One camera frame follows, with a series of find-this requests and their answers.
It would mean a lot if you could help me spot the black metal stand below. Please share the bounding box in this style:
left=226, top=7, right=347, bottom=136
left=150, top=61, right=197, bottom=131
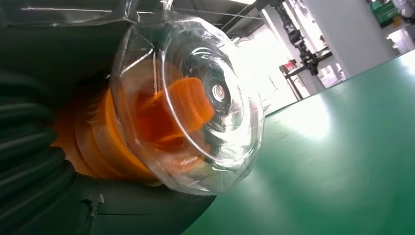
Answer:
left=278, top=13, right=335, bottom=101

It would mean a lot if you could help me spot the green topped workbench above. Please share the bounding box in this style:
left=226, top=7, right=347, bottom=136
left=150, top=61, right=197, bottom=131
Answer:
left=369, top=0, right=401, bottom=28

